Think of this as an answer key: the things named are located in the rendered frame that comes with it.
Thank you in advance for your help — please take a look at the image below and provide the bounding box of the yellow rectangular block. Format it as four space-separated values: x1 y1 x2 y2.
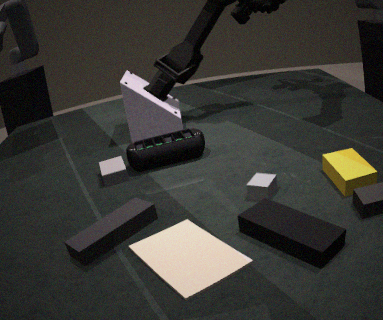
322 148 378 197

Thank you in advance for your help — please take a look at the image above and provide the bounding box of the cream flat sheet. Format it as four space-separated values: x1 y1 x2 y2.
129 220 253 300

